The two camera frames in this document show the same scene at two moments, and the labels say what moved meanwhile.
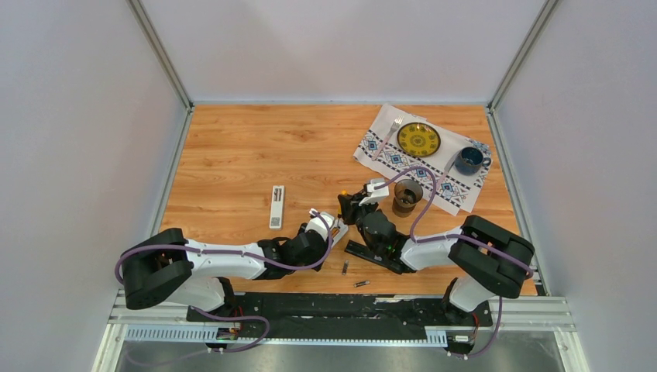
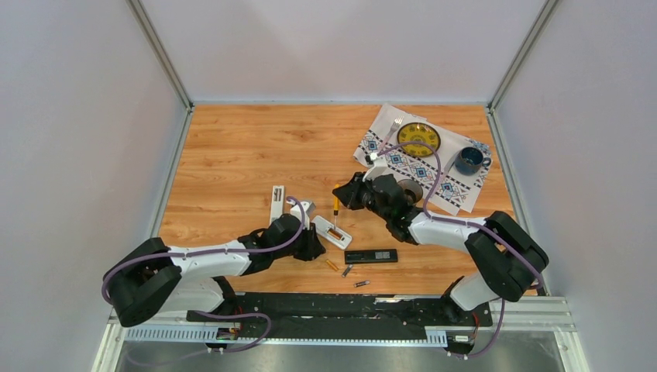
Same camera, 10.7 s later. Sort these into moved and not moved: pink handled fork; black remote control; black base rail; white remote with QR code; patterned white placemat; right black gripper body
Moved: right black gripper body; black remote control
Not moved: patterned white placemat; pink handled fork; white remote with QR code; black base rail
